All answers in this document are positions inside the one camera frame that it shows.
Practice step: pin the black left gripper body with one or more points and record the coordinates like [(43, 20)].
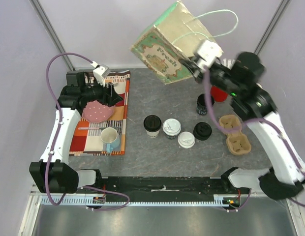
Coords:
[(100, 95)]

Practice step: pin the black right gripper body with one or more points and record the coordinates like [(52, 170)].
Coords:
[(198, 73)]

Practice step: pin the black plastic cup lid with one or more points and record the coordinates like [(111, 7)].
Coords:
[(152, 123)]

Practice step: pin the white paper cup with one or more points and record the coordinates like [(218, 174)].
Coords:
[(153, 134)]

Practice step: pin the white plastic cup lid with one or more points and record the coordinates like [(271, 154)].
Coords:
[(171, 126)]

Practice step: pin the green patterned paper bag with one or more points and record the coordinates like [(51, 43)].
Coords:
[(174, 35)]

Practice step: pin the black paper cup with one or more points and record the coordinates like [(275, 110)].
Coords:
[(201, 107), (171, 136)]

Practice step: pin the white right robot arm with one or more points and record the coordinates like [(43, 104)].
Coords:
[(285, 179)]

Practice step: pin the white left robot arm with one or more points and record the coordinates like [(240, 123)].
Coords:
[(52, 173)]

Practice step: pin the white wrapped straws bundle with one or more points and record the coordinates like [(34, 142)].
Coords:
[(228, 63)]

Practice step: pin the red ribbed paper cup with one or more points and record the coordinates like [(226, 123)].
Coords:
[(218, 94)]

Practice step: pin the pink dotted plate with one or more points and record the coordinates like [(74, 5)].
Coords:
[(95, 112)]

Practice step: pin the colourful patterned placemat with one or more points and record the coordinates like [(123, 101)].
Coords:
[(88, 142)]

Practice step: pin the light blue ceramic mug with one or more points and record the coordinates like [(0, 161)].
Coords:
[(109, 136)]

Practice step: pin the black plastic lid stack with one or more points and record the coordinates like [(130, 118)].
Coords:
[(202, 131)]

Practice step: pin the brown pulp cup carrier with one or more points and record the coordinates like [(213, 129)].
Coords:
[(237, 142)]

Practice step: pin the white lid stack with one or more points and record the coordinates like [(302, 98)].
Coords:
[(186, 139)]

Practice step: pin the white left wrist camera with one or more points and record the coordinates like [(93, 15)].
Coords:
[(100, 72)]

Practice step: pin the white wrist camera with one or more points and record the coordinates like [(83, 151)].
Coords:
[(100, 72), (206, 53)]

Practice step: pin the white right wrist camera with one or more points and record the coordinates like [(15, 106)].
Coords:
[(206, 53)]

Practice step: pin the pink handled knife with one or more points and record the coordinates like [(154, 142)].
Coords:
[(94, 128)]

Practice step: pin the aluminium frame post right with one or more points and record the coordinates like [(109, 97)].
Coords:
[(283, 5)]

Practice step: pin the aluminium frame post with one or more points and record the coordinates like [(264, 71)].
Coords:
[(283, 5), (48, 25)]

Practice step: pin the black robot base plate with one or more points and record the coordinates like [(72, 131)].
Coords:
[(168, 188)]

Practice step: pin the aluminium frame post left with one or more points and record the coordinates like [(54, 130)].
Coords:
[(48, 25)]

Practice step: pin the white slotted cable duct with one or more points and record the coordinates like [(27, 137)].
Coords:
[(94, 201)]

